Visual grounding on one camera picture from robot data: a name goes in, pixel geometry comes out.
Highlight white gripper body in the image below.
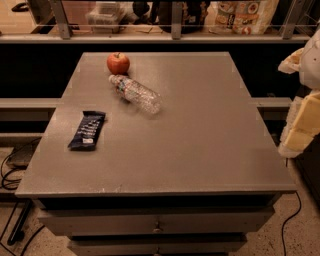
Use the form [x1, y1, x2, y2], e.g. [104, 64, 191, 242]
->
[278, 48, 303, 74]

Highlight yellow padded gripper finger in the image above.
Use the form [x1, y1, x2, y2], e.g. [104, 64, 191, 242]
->
[284, 91, 320, 152]
[278, 96, 302, 158]

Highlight clear plastic water bottle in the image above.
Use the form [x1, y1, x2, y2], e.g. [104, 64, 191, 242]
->
[108, 75, 162, 114]

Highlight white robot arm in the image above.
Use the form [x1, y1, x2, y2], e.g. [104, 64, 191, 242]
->
[278, 30, 320, 158]

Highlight colourful snack bag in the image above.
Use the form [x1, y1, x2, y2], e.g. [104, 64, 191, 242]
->
[209, 0, 279, 35]

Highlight dark bag on shelf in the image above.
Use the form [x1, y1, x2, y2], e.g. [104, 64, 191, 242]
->
[150, 0, 210, 34]

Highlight grey drawer cabinet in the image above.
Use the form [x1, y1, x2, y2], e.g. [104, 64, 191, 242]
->
[17, 52, 296, 256]

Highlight red apple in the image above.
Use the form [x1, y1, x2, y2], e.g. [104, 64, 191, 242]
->
[107, 52, 130, 75]

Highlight clear plastic container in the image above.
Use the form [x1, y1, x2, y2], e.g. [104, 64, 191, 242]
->
[85, 1, 124, 33]

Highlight dark blue snack bar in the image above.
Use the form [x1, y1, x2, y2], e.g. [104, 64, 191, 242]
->
[68, 111, 106, 151]

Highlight black floor cable right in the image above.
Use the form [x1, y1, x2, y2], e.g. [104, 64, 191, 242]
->
[280, 191, 303, 256]

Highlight grey metal shelf rail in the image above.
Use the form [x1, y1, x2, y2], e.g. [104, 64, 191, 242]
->
[0, 0, 319, 44]

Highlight black floor cables left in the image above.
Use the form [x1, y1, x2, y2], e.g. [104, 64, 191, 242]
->
[0, 137, 46, 256]

